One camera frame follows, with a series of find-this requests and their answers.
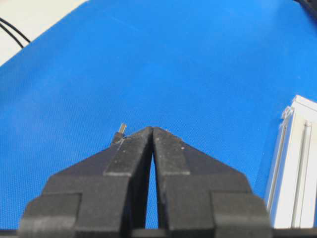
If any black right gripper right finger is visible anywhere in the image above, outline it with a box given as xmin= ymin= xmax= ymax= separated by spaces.
xmin=153 ymin=127 xmax=273 ymax=238

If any black cable on table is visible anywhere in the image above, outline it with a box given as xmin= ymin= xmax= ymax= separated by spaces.
xmin=0 ymin=17 xmax=31 ymax=43
xmin=0 ymin=24 xmax=24 ymax=48

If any black wire with metal plug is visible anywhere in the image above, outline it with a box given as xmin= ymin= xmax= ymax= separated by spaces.
xmin=111 ymin=123 xmax=129 ymax=145

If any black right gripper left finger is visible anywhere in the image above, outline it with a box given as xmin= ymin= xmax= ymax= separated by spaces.
xmin=19 ymin=127 xmax=152 ymax=238

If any aluminium extrusion frame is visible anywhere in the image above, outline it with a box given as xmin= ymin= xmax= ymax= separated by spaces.
xmin=264 ymin=95 xmax=317 ymax=229

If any blue cloth mat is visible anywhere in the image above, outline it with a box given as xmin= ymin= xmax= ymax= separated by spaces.
xmin=0 ymin=0 xmax=317 ymax=230

